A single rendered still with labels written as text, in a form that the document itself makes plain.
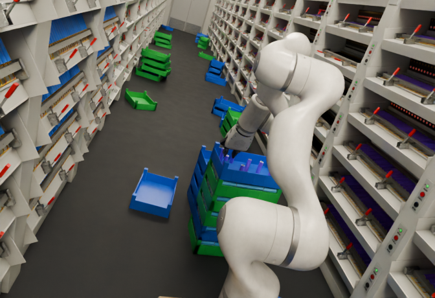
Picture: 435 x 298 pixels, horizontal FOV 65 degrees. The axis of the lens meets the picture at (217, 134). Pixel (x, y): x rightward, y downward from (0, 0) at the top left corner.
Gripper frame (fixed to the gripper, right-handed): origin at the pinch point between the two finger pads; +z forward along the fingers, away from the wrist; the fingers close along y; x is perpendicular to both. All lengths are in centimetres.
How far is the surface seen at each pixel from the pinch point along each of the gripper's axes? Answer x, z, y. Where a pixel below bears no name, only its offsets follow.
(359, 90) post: 35, -25, 63
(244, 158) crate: 7.5, 11.0, 12.5
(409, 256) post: -46, -16, 59
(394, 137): 0, -30, 64
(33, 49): -17, -44, -71
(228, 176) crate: -10.4, 3.1, -0.2
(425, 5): 37, -70, 62
